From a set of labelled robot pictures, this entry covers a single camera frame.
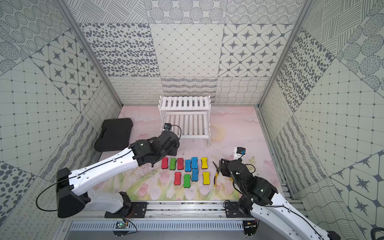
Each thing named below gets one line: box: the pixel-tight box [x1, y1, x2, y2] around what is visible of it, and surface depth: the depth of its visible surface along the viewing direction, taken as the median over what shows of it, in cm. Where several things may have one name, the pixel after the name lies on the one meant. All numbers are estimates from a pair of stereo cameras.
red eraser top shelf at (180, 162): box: [177, 158, 184, 170], surface depth 92 cm
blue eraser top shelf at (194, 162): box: [191, 157, 198, 169], surface depth 91 cm
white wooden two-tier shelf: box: [158, 95, 211, 148], surface depth 98 cm
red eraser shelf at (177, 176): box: [174, 172, 182, 186], surface depth 86 cm
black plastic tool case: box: [94, 118, 133, 152], surface depth 101 cm
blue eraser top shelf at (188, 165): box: [185, 159, 192, 172], surface depth 91 cm
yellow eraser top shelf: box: [200, 157, 209, 170], surface depth 91 cm
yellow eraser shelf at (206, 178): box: [202, 171, 211, 185], surface depth 85 cm
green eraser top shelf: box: [169, 158, 177, 171], surface depth 90 cm
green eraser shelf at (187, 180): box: [183, 174, 191, 188], surface depth 86 cm
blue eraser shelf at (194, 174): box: [191, 168, 199, 182], surface depth 88 cm
